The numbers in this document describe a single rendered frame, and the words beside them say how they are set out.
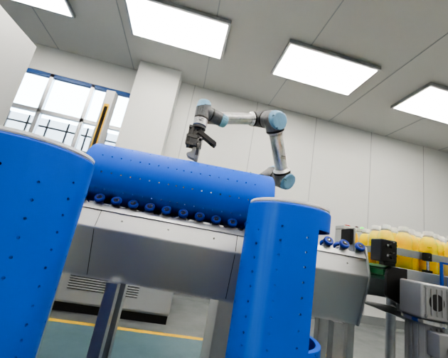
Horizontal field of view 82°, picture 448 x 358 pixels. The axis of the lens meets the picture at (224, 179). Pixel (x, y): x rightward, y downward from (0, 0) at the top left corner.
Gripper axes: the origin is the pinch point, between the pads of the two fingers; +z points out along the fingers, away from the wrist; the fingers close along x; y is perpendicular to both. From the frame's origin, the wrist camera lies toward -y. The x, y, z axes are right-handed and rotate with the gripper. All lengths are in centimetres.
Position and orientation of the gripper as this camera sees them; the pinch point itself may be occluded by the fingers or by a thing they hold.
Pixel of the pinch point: (195, 163)
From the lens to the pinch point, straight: 132.3
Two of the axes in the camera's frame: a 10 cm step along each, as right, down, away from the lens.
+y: -9.8, -1.9, -0.4
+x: 0.8, -2.3, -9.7
